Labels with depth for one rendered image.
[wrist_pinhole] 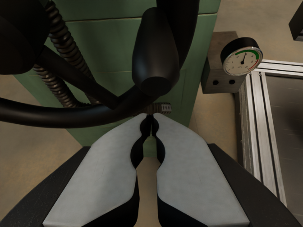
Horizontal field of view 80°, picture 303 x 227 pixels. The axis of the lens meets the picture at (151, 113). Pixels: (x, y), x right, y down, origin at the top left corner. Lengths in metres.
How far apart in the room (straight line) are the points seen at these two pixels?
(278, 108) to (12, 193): 1.26
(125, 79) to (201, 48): 0.18
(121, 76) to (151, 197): 0.60
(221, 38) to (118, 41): 0.23
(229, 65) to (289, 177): 0.56
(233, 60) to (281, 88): 0.70
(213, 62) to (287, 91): 0.67
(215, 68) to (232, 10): 1.56
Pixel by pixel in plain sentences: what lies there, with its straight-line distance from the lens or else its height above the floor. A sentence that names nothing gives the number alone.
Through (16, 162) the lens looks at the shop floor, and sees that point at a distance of 1.18.
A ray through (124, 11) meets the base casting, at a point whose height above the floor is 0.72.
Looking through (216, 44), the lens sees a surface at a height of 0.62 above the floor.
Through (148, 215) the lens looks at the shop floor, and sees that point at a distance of 0.89.
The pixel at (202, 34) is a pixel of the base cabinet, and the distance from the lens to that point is 0.38.
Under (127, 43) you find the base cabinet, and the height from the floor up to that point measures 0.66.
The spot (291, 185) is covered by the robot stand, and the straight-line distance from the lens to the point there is 0.81.
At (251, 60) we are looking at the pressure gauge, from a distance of 0.36.
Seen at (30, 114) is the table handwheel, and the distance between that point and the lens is 0.27.
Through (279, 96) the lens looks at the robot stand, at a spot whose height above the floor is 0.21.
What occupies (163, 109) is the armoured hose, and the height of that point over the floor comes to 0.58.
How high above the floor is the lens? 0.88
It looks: 58 degrees down
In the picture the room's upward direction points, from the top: 5 degrees counter-clockwise
